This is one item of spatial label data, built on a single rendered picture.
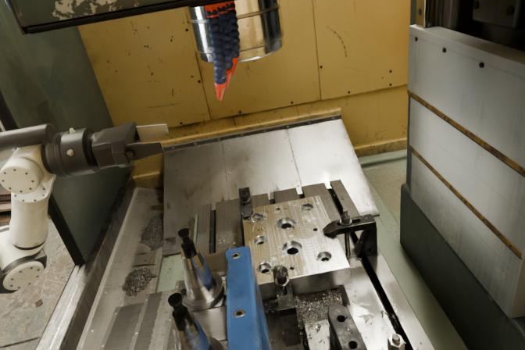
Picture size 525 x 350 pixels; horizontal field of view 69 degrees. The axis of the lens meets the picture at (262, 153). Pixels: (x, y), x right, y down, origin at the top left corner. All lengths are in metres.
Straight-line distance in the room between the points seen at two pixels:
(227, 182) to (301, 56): 0.66
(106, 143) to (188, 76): 1.08
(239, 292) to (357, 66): 1.47
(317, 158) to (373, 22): 0.65
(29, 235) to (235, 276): 0.51
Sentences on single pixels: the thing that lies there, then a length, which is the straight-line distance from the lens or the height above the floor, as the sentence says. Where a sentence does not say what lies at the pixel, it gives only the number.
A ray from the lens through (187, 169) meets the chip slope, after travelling 1.82.
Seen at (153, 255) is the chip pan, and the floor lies 0.64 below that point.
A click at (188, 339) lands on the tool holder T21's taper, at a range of 0.46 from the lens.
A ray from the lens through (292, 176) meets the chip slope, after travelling 1.71.
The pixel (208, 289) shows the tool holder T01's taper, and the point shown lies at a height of 1.24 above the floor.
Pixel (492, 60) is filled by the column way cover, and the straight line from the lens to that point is 0.79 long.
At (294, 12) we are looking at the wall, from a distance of 1.75.
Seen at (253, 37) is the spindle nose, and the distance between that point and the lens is 0.64.
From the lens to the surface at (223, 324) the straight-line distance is 0.54.
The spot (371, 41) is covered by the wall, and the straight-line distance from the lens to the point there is 1.87.
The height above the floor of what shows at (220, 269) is 1.22.
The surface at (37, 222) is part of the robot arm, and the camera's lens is 0.93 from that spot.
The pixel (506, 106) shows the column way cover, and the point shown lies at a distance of 0.77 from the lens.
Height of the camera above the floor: 1.63
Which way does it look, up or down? 27 degrees down
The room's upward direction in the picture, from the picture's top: 10 degrees counter-clockwise
